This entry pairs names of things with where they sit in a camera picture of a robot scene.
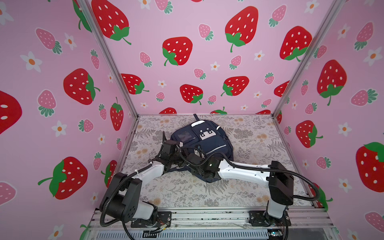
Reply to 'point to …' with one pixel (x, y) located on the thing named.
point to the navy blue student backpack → (204, 136)
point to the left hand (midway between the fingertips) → (196, 155)
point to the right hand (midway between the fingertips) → (193, 165)
